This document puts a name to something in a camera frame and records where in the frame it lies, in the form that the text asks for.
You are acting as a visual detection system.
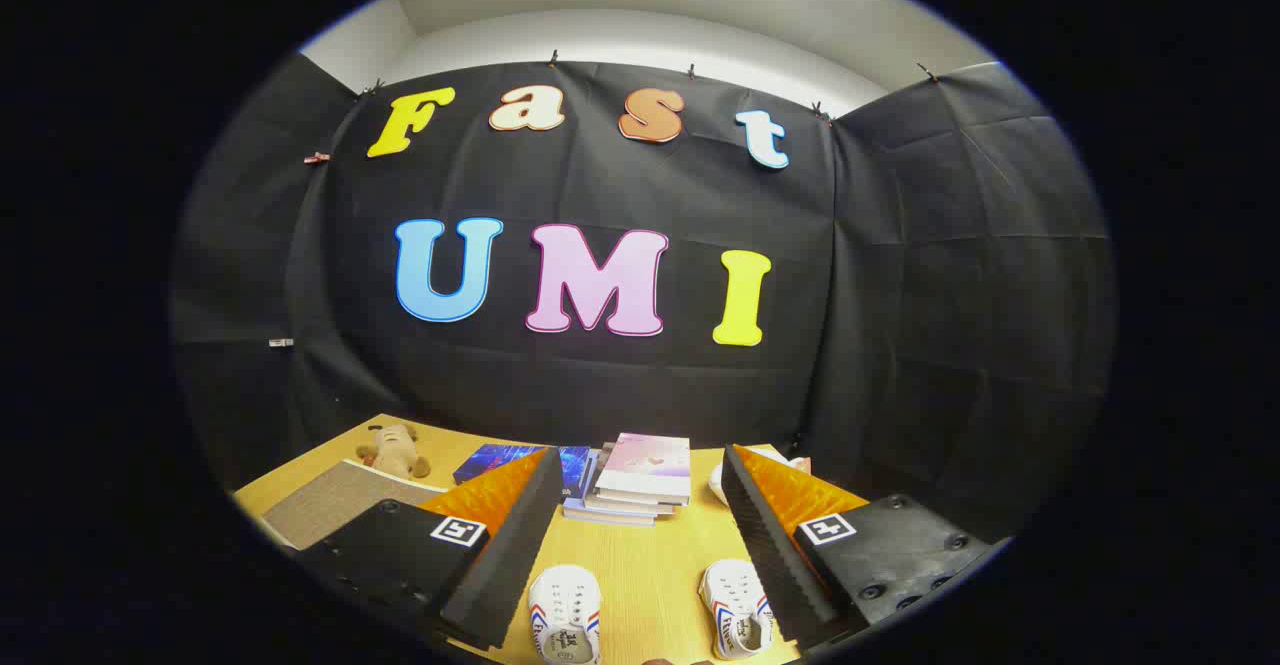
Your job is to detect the white striped canvas shoe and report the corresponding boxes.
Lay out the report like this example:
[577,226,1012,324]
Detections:
[527,564,603,665]
[698,559,776,660]

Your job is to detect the dark blue book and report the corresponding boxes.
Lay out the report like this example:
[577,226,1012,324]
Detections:
[453,444,593,499]

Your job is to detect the white plush toy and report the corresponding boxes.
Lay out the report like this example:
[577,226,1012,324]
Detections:
[708,447,813,506]

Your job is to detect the brown plush toy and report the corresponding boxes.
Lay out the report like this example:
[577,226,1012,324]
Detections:
[358,423,433,479]

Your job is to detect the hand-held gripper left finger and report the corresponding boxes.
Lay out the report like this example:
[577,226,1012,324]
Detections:
[300,447,564,651]

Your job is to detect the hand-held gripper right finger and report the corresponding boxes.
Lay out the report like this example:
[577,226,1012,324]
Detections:
[722,444,991,651]

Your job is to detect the light blue book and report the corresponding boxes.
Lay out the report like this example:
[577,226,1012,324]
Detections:
[562,497,657,528]

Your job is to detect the beige fabric storage box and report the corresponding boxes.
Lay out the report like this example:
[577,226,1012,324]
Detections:
[262,460,448,549]

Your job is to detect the pink cover book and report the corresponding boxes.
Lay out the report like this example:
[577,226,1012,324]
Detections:
[597,433,692,506]

